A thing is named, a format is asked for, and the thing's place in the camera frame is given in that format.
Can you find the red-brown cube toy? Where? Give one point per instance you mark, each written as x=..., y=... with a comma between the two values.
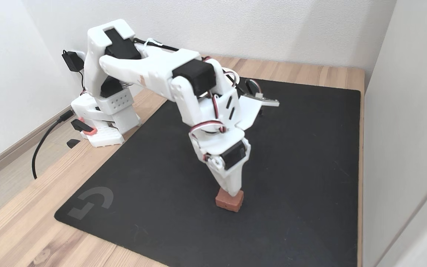
x=228, y=203

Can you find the black desk mat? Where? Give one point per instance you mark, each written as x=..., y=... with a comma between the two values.
x=291, y=167

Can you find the black orange table clamp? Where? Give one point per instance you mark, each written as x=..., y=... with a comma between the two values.
x=85, y=128

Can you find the wrist camera on white bracket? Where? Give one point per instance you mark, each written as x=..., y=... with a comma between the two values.
x=265, y=99

